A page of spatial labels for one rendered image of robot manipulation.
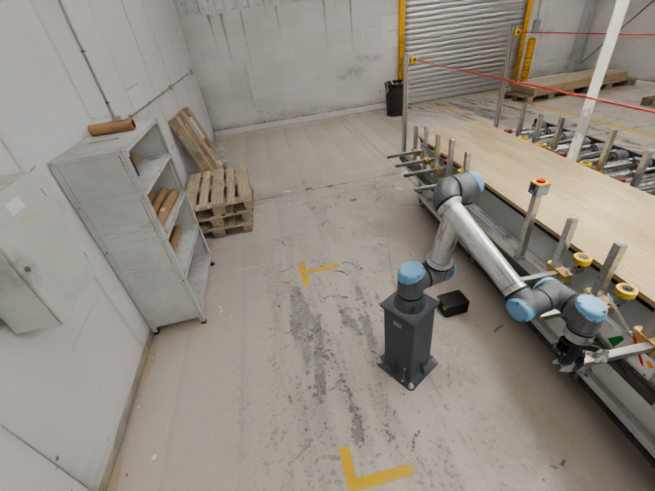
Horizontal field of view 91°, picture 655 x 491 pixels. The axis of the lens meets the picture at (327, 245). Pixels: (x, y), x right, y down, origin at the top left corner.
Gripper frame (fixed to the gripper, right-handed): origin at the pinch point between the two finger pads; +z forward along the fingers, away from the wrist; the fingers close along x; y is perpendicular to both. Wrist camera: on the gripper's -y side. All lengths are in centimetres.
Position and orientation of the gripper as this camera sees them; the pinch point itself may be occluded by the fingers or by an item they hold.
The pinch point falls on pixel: (566, 368)
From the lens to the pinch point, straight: 167.6
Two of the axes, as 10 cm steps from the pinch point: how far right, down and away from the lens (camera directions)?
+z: 1.2, 8.2, 5.7
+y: -9.8, 1.9, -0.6
